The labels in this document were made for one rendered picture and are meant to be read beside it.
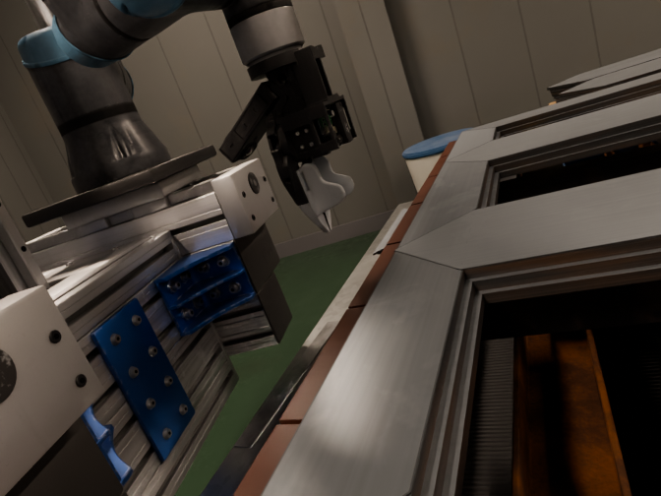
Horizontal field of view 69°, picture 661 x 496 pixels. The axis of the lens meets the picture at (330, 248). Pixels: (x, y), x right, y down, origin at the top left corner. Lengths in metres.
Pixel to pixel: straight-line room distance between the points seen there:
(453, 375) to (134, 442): 0.38
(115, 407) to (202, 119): 3.40
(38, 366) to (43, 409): 0.03
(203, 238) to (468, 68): 3.00
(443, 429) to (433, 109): 3.30
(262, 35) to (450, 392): 0.40
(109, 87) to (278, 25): 0.32
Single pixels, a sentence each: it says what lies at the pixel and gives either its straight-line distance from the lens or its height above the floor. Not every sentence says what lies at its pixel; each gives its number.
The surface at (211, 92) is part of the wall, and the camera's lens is 3.83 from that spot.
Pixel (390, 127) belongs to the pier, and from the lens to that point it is 3.40.
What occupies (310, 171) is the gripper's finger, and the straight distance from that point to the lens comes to 0.57.
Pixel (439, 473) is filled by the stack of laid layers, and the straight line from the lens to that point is 0.30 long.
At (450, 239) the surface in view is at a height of 0.85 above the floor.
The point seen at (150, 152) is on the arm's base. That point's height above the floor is 1.06.
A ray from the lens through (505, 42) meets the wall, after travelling 3.60.
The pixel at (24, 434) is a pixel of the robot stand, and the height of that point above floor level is 0.92.
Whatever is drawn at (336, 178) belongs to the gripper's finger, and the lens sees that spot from 0.60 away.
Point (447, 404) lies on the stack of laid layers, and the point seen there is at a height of 0.84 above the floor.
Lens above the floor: 1.04
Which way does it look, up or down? 16 degrees down
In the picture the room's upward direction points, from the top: 20 degrees counter-clockwise
